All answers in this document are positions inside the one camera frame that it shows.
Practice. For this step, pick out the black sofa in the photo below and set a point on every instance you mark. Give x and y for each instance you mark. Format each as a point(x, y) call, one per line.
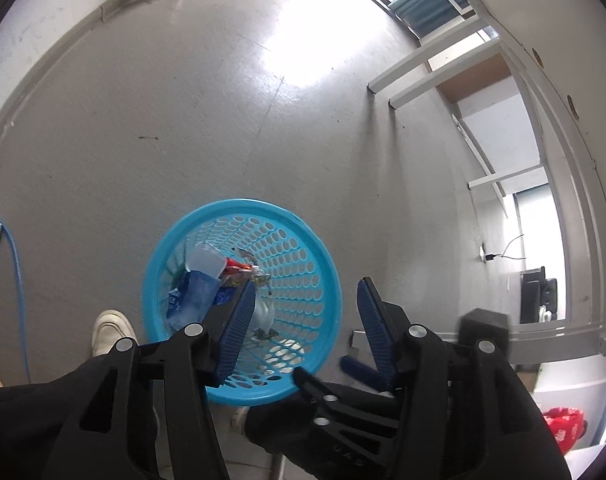
point(538, 295)

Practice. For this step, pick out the glass window panel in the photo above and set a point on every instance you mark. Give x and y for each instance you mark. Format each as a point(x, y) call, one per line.
point(428, 7)

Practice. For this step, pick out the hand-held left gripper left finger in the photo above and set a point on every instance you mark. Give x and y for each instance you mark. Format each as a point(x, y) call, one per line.
point(235, 332)

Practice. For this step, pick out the blue perforated plastic basket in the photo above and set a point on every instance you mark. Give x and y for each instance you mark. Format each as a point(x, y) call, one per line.
point(303, 260)

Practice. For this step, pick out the white table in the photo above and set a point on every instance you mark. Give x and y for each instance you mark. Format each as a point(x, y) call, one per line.
point(583, 35)

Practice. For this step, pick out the blue printed plastic bag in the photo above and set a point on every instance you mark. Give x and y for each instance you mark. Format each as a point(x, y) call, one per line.
point(193, 300)

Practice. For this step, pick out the red patterned cloth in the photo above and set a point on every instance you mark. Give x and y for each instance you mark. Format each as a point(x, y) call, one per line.
point(565, 430)

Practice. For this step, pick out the brown door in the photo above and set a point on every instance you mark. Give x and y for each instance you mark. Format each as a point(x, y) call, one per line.
point(475, 77)

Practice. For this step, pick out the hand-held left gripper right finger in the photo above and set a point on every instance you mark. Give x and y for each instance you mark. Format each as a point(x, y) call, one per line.
point(375, 332)

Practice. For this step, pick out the white foam box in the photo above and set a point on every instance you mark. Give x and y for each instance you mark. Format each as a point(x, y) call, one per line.
point(205, 260)

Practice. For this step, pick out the person's white shoe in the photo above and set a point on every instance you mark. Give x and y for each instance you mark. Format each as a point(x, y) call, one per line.
point(110, 330)

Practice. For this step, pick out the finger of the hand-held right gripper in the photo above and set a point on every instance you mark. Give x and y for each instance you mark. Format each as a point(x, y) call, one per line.
point(363, 372)
point(343, 420)

